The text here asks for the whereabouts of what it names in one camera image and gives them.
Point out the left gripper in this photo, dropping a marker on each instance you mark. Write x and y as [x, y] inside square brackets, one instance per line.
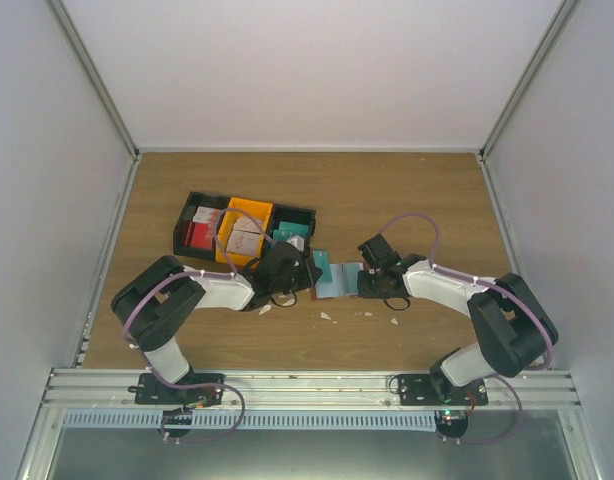
[308, 278]

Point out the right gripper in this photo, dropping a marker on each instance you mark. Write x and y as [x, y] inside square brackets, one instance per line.
[364, 289]

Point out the black bin with green cards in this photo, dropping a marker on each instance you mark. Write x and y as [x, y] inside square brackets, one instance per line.
[287, 221]

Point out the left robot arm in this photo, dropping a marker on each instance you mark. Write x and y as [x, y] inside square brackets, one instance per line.
[153, 307]

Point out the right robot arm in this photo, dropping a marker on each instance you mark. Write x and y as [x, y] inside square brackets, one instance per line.
[511, 327]

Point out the white cards stack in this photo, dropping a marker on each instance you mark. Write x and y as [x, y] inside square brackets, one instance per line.
[245, 237]

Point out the red cards stack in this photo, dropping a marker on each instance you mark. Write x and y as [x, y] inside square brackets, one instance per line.
[199, 234]

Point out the black bin with red cards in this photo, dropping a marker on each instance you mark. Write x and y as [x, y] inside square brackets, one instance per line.
[194, 200]

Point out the yellow plastic bin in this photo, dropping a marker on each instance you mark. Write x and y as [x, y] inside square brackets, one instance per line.
[250, 208]

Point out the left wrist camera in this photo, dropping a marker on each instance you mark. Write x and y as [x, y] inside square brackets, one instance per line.
[298, 243]

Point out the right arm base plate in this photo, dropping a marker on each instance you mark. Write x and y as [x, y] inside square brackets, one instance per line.
[424, 389]

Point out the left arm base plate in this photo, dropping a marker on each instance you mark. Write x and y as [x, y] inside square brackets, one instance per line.
[194, 389]

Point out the grey slotted cable duct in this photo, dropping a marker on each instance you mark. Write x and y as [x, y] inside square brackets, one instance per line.
[256, 419]

